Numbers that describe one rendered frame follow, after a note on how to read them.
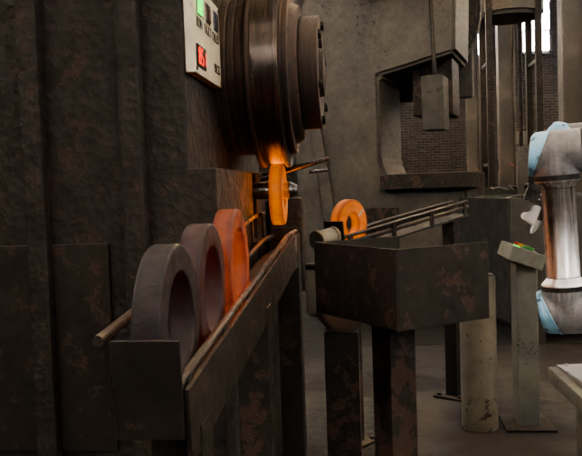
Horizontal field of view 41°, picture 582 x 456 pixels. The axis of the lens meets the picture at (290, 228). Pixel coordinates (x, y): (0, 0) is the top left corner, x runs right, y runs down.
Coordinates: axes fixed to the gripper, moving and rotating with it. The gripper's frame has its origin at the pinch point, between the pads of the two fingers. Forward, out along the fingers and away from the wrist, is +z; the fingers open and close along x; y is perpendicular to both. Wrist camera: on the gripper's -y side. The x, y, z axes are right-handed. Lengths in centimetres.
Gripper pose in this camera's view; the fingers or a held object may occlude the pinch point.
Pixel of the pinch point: (534, 230)
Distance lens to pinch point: 262.2
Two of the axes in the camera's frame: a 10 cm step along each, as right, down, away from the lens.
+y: -9.5, -3.1, 0.8
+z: -3.1, 9.5, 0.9
